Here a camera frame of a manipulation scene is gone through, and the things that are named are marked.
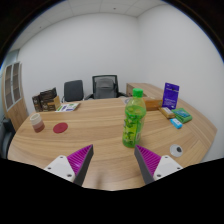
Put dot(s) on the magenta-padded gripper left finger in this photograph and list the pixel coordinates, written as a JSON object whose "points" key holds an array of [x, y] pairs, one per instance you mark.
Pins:
{"points": [[80, 159]]}

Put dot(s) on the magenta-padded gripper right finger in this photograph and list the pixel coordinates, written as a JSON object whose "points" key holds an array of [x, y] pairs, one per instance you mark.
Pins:
{"points": [[150, 160]]}

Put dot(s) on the green drink bottle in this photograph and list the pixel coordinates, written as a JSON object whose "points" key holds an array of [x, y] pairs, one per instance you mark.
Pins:
{"points": [[134, 120]]}

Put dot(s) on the small grey round disc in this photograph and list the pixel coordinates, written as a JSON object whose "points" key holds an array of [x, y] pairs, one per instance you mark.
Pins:
{"points": [[176, 150]]}

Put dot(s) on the flat round red coaster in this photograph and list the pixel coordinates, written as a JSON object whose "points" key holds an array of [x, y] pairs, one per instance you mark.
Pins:
{"points": [[60, 127]]}

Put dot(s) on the small blue box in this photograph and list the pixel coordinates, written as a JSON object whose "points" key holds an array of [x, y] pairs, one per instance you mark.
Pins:
{"points": [[176, 123]]}

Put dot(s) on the flat tan box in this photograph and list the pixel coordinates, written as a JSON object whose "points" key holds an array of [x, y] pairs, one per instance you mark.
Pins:
{"points": [[166, 112]]}

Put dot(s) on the orange wooden box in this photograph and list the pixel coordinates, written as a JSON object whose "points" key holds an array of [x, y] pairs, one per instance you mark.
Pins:
{"points": [[153, 104]]}

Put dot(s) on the white and pink ribbed mug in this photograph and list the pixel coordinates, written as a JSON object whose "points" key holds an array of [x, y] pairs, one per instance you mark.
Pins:
{"points": [[37, 122]]}

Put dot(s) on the brown box with label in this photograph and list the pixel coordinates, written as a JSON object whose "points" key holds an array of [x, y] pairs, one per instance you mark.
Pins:
{"points": [[52, 105]]}

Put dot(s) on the round grey printed pad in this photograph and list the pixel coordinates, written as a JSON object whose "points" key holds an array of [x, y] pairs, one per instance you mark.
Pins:
{"points": [[126, 100]]}

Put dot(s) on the purple box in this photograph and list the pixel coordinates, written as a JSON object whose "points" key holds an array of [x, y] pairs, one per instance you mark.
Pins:
{"points": [[170, 96]]}

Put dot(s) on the black office chair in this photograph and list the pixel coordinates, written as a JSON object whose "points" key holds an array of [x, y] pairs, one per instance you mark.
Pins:
{"points": [[73, 90]]}

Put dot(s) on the wooden side desk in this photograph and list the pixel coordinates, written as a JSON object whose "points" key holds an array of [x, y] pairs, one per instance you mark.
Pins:
{"points": [[150, 90]]}

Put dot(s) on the small dark brown box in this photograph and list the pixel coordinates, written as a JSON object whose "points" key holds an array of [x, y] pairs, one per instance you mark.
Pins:
{"points": [[36, 103]]}

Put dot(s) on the grey-backed mesh office chair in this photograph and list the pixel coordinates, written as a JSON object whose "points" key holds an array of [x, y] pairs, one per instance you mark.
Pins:
{"points": [[105, 87]]}

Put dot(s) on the black sofa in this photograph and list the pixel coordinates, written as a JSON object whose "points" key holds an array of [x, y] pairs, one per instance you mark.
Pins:
{"points": [[6, 136]]}

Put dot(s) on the wooden shelf cabinet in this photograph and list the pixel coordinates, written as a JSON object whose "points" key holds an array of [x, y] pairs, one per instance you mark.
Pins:
{"points": [[15, 100]]}

